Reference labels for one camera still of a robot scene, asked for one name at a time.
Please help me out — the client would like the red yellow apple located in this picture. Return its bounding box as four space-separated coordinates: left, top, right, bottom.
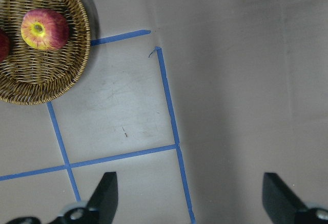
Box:
20 8 69 51

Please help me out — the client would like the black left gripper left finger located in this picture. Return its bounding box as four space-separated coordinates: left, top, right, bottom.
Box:
51 172 118 224

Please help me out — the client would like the round wicker basket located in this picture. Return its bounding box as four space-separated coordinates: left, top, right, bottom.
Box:
1 0 91 105

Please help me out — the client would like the dark red apple in basket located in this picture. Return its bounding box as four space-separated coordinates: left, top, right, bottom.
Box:
0 29 10 63

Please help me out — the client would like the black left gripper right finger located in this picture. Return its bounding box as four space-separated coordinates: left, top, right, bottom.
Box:
262 172 327 224

